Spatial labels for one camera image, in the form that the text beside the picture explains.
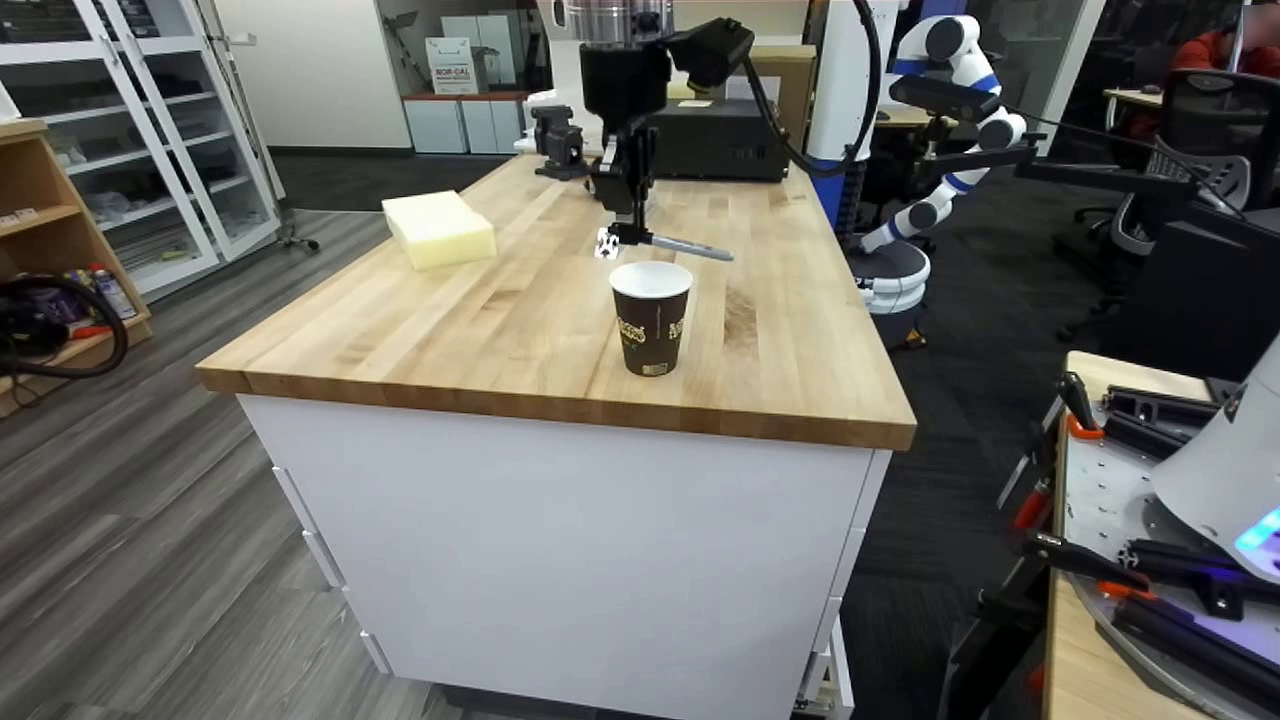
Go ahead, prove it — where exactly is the low white wall cabinet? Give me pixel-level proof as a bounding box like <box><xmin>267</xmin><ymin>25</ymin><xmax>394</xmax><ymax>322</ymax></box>
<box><xmin>399</xmin><ymin>87</ymin><xmax>536</xmax><ymax>158</ymax></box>

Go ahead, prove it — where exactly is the wooden workbench with clamps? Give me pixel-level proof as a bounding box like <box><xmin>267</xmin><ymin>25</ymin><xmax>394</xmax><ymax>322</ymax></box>
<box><xmin>1003</xmin><ymin>348</ymin><xmax>1280</xmax><ymax>720</ymax></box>

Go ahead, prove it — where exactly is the black bench vise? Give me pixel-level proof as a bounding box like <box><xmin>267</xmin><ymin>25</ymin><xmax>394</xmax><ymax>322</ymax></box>
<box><xmin>528</xmin><ymin>98</ymin><xmax>596</xmax><ymax>184</ymax></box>

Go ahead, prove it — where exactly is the long wooden shelf unit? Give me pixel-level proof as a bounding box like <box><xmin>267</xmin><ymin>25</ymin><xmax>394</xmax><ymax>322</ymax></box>
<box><xmin>0</xmin><ymin>115</ymin><xmax>157</xmax><ymax>404</ymax></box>

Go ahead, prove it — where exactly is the white and blue robot column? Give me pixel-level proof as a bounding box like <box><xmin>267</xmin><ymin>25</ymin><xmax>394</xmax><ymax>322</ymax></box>
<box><xmin>803</xmin><ymin>0</ymin><xmax>899</xmax><ymax>237</ymax></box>

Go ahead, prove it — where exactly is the grey sheet cover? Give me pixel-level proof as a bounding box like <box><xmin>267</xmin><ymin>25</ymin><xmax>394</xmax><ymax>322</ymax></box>
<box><xmin>1150</xmin><ymin>337</ymin><xmax>1280</xmax><ymax>591</ymax></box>

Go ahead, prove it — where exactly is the black mesh office chair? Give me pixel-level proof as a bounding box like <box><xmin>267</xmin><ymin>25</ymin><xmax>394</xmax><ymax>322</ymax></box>
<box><xmin>1062</xmin><ymin>62</ymin><xmax>1280</xmax><ymax>376</ymax></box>

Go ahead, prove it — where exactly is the person in red shirt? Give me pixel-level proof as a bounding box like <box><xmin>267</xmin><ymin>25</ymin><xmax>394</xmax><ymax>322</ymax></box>
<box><xmin>1170</xmin><ymin>0</ymin><xmax>1280</xmax><ymax>81</ymax></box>

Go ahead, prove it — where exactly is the black bag with strap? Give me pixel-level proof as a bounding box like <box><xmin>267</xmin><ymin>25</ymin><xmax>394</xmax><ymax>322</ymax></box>
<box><xmin>0</xmin><ymin>273</ymin><xmax>134</xmax><ymax>385</ymax></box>

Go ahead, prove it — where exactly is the white glass-door shelving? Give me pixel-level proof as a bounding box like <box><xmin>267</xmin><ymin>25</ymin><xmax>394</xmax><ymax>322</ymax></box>
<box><xmin>0</xmin><ymin>0</ymin><xmax>288</xmax><ymax>300</ymax></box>

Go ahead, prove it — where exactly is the black marker pen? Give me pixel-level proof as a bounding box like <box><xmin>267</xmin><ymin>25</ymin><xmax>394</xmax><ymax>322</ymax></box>
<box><xmin>648</xmin><ymin>230</ymin><xmax>741</xmax><ymax>263</ymax></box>

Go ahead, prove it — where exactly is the pale yellow foam block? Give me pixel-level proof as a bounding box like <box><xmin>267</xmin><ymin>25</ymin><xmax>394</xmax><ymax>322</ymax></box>
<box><xmin>381</xmin><ymin>187</ymin><xmax>500</xmax><ymax>277</ymax></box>

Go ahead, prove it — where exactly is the brown cardboard box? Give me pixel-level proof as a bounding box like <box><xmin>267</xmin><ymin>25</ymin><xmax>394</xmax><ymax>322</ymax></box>
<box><xmin>743</xmin><ymin>39</ymin><xmax>820</xmax><ymax>157</ymax></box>

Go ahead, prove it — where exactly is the brown paper coffee cup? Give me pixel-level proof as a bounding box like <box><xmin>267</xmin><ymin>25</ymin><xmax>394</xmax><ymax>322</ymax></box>
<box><xmin>606</xmin><ymin>257</ymin><xmax>696</xmax><ymax>380</ymax></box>

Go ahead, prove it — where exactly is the black equipment box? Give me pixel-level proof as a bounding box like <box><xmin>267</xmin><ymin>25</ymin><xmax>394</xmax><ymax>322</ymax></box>
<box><xmin>643</xmin><ymin>95</ymin><xmax>790</xmax><ymax>187</ymax></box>

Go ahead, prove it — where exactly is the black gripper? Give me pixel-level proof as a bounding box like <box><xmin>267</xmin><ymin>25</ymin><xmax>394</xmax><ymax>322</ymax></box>
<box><xmin>574</xmin><ymin>39</ymin><xmax>677</xmax><ymax>247</ymax></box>

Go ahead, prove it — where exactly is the white cabinet with wooden top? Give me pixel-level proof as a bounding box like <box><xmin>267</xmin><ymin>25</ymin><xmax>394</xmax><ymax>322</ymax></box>
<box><xmin>190</xmin><ymin>152</ymin><xmax>918</xmax><ymax>720</ymax></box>

